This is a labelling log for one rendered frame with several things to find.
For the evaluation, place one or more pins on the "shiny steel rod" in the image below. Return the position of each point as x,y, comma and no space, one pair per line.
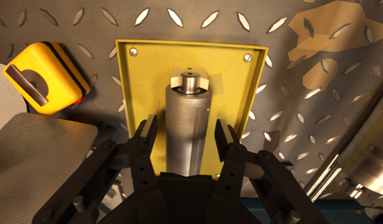
350,136

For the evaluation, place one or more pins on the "grey brushed metal plate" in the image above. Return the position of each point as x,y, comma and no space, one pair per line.
32,158

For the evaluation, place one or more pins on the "white end-stop block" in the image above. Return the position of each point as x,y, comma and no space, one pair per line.
175,81

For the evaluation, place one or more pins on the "white flat sheet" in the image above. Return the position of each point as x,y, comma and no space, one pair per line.
4,99

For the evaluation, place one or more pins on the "silver slotted screw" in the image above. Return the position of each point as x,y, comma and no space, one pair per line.
133,51
247,57

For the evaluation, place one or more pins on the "yellow roller rest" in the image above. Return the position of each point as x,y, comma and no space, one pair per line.
141,80

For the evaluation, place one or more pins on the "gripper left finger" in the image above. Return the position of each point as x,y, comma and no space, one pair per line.
141,174

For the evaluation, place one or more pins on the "yellow tape measure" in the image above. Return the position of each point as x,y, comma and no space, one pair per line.
51,71

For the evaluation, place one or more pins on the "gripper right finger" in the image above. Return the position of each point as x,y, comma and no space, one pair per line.
231,174

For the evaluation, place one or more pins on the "large shiny steel drum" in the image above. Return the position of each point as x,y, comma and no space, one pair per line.
371,149

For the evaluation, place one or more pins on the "grey steel roller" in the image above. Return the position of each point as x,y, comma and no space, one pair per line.
183,130

